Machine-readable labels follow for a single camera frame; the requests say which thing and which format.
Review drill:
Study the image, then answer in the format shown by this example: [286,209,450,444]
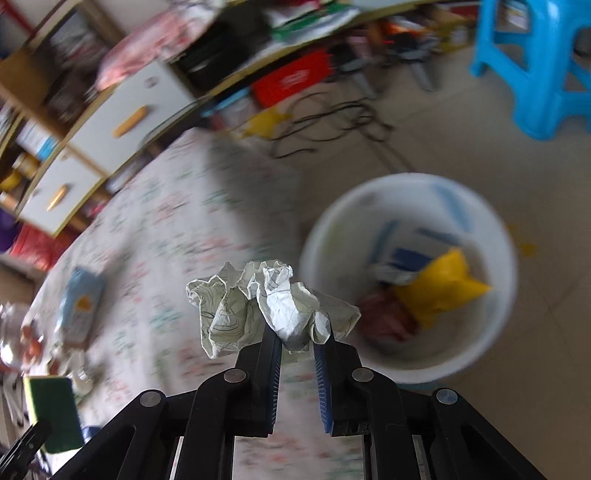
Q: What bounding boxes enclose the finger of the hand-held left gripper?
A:
[0,420,52,480]

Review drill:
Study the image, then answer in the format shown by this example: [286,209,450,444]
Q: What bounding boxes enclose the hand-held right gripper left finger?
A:
[53,323,283,480]

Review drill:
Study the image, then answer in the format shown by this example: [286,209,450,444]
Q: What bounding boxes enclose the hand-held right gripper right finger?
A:
[313,314,548,480]

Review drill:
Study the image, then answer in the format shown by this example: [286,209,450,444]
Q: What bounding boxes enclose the green and yellow sponge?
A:
[24,376,84,453]

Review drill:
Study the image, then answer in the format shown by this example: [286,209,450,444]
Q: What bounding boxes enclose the printed paper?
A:
[185,261,362,360]

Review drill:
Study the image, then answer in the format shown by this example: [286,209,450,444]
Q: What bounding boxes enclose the red drink can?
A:
[358,288,421,344]

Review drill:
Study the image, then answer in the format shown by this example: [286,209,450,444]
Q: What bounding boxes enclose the light blue carton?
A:
[60,265,106,349]

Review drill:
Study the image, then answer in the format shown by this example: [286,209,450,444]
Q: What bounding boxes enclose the yellow snack packet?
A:
[392,247,492,329]

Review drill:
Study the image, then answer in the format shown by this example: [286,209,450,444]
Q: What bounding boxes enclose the white plastic wastebasket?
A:
[299,173,519,385]

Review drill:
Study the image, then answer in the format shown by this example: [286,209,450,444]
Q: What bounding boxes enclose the clear bag with tomatoes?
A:
[0,302,61,374]

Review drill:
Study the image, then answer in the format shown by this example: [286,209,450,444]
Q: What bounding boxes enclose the red bag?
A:
[9,226,70,273]

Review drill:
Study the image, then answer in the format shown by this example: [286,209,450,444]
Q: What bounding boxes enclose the purple hat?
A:
[0,208,19,252]

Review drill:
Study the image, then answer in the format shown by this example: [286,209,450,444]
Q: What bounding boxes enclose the red flat box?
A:
[252,51,338,107]

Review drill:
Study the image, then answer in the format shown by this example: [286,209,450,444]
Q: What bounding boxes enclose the black box device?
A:
[178,9,273,90]

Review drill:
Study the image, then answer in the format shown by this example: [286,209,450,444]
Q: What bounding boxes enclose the pink floral cloth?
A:
[95,4,222,90]

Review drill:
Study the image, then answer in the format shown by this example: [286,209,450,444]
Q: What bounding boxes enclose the green and white packet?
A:
[270,2,361,42]

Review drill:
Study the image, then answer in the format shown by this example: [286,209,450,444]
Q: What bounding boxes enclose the wooden shelf cabinet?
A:
[0,0,222,241]

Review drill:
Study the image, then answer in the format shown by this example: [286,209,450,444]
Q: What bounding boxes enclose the blue plastic stool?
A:
[470,0,591,141]

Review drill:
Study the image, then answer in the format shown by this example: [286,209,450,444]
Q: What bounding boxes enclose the small white drawer orange handle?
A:
[18,148,107,236]

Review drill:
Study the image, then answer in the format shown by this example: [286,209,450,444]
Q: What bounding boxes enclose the black floor cables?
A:
[272,92,416,171]

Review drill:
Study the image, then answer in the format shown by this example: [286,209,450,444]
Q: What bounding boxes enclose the wide white drawer orange handle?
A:
[69,60,195,174]

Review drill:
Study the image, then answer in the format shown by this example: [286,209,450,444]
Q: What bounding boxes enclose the black tool grey handle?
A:
[392,32,444,93]
[335,41,384,100]

